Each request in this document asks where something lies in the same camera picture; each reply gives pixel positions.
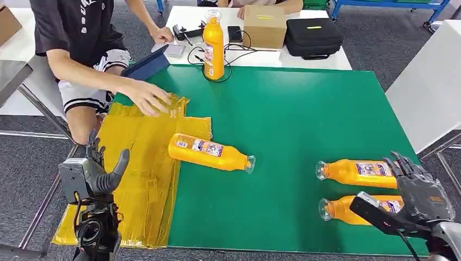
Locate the green table mat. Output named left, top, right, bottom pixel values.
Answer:
left=113, top=65, right=431, bottom=257

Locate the large white table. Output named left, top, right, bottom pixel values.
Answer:
left=385, top=18, right=461, bottom=197

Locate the black remote controller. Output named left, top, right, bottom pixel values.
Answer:
left=172, top=20, right=206, bottom=41

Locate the blue metal cart frame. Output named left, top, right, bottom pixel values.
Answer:
left=331, top=0, right=453, bottom=28

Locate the green crate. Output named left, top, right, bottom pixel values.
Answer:
left=302, top=0, right=330, bottom=10

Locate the white desk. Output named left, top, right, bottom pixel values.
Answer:
left=164, top=5, right=354, bottom=71

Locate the yellow plastic sheet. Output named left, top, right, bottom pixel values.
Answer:
left=51, top=94, right=213, bottom=250

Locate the blue tablet case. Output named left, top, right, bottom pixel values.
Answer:
left=120, top=43, right=171, bottom=82

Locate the seated person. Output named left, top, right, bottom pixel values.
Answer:
left=28, top=0, right=176, bottom=145

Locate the black cable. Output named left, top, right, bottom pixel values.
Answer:
left=187, top=29, right=280, bottom=84

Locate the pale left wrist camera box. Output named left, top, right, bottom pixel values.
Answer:
left=58, top=158, right=92, bottom=204

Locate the orange drink bottle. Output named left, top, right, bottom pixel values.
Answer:
left=167, top=133, right=257, bottom=175
left=318, top=195, right=405, bottom=227
left=202, top=9, right=226, bottom=81
left=315, top=159, right=400, bottom=190

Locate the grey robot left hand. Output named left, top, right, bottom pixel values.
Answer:
left=85, top=129, right=130, bottom=197

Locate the grey metal floor frame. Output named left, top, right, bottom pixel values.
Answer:
left=0, top=84, right=79, bottom=250

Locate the black carrying case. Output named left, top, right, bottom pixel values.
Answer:
left=284, top=17, right=345, bottom=60

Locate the plain brown cardboard box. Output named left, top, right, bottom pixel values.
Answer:
left=0, top=5, right=23, bottom=47

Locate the cardboard box with yellow tape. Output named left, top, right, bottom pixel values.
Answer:
left=243, top=4, right=288, bottom=49

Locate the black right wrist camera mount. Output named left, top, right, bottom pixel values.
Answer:
left=349, top=191, right=433, bottom=240

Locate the person across the desk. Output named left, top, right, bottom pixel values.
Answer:
left=216, top=0, right=304, bottom=21

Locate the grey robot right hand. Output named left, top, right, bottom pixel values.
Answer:
left=382, top=151, right=456, bottom=224

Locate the small black power bank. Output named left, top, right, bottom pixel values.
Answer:
left=227, top=25, right=243, bottom=43

